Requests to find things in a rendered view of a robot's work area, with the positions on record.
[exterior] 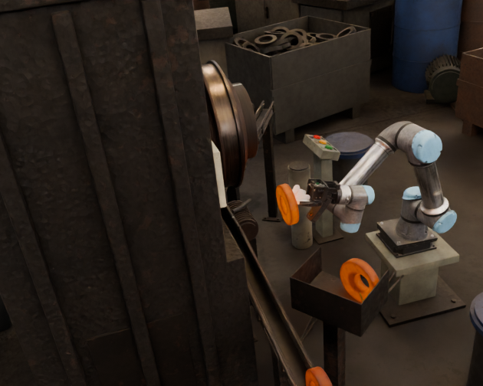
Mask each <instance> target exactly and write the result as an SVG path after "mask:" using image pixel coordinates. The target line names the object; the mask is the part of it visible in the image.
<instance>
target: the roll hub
mask: <svg viewBox="0 0 483 386"><path fill-rule="evenodd" d="M233 87H234V88H235V92H236V93H237V96H238V99H239V102H240V104H241V109H242V112H243V116H244V120H245V127H246V132H247V139H248V159H250V158H254V157H255V156H256V154H257V151H258V129H257V123H256V119H255V113H254V110H253V106H252V104H251V100H250V97H249V95H248V92H247V91H246V89H245V88H244V86H243V85H242V84H241V85H237V86H233Z"/></svg>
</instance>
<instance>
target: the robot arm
mask: <svg viewBox="0 0 483 386"><path fill-rule="evenodd" d="M375 140H376V142H375V143H374V144H373V146H372V147H371V148H370V149H369V150H368V151H367V153H366V154H365V155H364V156H363V157H362V158H361V160H360V161H358V163H357V164H355V166H354V167H353V168H352V169H351V170H350V172H349V173H348V174H347V175H346V176H345V177H344V178H343V180H342V181H341V182H340V183H339V184H338V183H337V181H322V180H321V179H317V178H309V179H308V182H307V192H306V191H305V190H303V189H300V186H299V185H295V186H294V187H293V189H292V191H293V193H294V196H295V198H296V200H297V204H299V205H302V206H307V207H312V208H311V209H310V210H309V212H308V213H307V215H306V217H307V218H308V219H309V221H311V222H313V223H316V221H317V220H318V218H319V217H320V216H321V215H322V214H323V212H324V211H325V209H327V210H328V211H330V212H331V213H332V214H334V215H335V216H336V217H337V218H338V219H340V220H341V222H340V228H341V230H343V231H345V232H347V233H355V232H357V231H358V229H359V227H360V224H361V219H362V216H363V211H364V208H365V206H366V205H368V204H372V202H373V201H374V198H375V194H374V190H373V189H372V187H370V186H367V185H362V184H363V183H364V182H365V181H366V180H367V179H368V178H369V177H370V176H371V175H372V174H373V173H374V171H375V170H376V169H377V168H378V167H379V166H380V164H381V163H382V162H383V161H384V160H385V159H386V157H387V156H388V155H389V154H393V153H394V152H395V151H396V150H397V149H400V150H402V151H403V152H405V153H406V155H407V159H408V161H409V164H410V165H412V166H414V169H415V173H416V177H417V181H418V184H419V187H411V188H407V189H406V190H405V191H404V192H403V197H402V209H401V216H400V218H399V220H398V222H397V224H396V228H395V232H396V234H397V235H398V236H399V237H401V238H402V239H404V240H410V241H420V240H424V239H426V238H427V237H428V234H429V228H431V229H432V230H433V231H435V232H437V233H439V234H442V233H445V232H446V231H448V230H449V229H450V228H451V227H452V226H453V225H454V223H455V222H456V219H457V214H456V213H455V212H454V211H453V210H451V209H450V207H449V202H448V200H447V199H446V198H445V197H443V194H442V188H441V184H440V181H439V174H438V170H437V167H436V163H435V161H436V160H437V158H438V157H439V156H440V154H441V152H440V151H442V141H441V139H440V138H439V137H438V136H437V135H436V134H435V133H433V132H431V131H429V130H427V129H423V128H422V127H420V126H417V125H416V124H414V123H411V122H409V121H401V122H397V123H394V124H392V125H391V126H389V127H387V128H386V129H384V130H383V131H382V132H381V133H380V134H379V135H378V136H377V137H376V138H375ZM311 180H317V182H316V184H315V182H311Z"/></svg>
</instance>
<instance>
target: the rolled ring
mask: <svg viewBox="0 0 483 386"><path fill-rule="evenodd" d="M305 381H306V386H333V385H332V383H331V381H330V379H329V378H328V376H327V374H326V372H325V371H324V370H323V369H322V368H321V367H318V366H317V367H314V368H310V369H307V371H306V375H305Z"/></svg>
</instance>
